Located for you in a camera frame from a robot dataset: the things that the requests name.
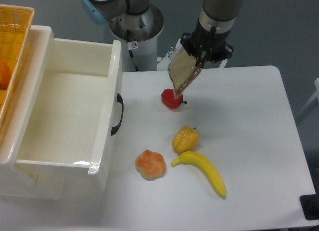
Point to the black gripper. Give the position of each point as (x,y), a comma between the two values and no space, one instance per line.
(207,46)

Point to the toast slice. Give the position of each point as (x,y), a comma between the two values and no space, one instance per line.
(182,69)

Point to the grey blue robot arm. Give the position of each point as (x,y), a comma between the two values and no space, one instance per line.
(204,26)

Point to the open upper white drawer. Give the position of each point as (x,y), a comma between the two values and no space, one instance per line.
(69,130)

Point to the white drawer cabinet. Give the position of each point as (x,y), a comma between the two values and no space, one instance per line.
(17,179)

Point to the red bell pepper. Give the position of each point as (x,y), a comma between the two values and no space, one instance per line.
(172,100)

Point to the yellow bell pepper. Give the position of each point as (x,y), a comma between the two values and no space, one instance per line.
(185,140)

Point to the yellow banana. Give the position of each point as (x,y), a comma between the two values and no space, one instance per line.
(201,162)

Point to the orange knotted bread roll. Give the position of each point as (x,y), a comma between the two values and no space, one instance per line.
(151,165)

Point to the yellow plastic basket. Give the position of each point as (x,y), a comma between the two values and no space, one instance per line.
(15,23)

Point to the black device at table edge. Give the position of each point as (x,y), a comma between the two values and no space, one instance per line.
(310,206)

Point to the orange fruit in basket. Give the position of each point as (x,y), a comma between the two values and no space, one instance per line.
(5,75)

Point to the white metal bracket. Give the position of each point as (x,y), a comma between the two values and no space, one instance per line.
(164,62)

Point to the black drawer handle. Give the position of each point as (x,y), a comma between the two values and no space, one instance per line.
(118,114)

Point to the white frame at right edge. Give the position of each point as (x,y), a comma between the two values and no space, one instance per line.
(310,104)

